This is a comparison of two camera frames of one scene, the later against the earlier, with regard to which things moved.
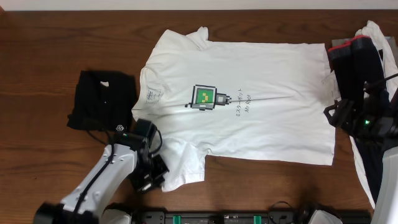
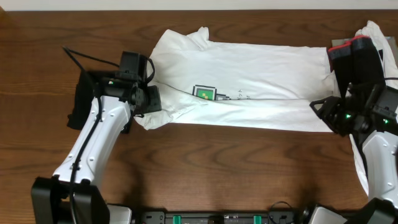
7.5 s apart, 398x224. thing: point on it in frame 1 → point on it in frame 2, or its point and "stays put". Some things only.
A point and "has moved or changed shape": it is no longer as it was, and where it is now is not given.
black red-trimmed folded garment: [357, 61] stays put
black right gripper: [347, 109] stays put
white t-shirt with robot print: [259, 101] has moved or changed shape
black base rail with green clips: [246, 217] stays put
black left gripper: [143, 185] → [155, 103]
